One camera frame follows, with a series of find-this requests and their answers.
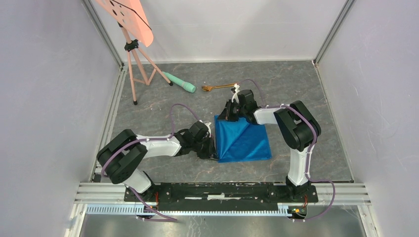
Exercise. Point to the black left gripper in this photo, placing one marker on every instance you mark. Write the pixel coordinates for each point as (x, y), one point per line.
(210, 153)

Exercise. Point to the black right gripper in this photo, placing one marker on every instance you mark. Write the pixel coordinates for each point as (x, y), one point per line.
(227, 112)

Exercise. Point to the blue cloth napkin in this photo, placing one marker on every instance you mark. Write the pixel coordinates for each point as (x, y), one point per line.
(240, 141)

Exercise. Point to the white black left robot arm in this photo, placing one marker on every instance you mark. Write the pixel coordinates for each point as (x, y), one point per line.
(121, 157)

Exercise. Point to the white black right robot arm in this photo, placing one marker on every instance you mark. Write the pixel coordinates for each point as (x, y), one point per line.
(300, 131)

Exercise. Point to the gold spoon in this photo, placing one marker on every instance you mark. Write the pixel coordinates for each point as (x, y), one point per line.
(208, 88)

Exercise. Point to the mint green flashlight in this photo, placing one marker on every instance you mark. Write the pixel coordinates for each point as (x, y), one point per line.
(184, 84)

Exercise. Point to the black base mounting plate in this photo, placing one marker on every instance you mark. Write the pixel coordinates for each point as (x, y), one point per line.
(230, 196)

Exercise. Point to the pink music stand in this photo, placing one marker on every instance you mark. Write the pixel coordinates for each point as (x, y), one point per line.
(136, 30)

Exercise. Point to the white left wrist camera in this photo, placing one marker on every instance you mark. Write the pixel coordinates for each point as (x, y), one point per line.
(207, 124)

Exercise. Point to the white cable duct strip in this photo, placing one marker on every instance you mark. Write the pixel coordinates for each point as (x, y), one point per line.
(138, 210)

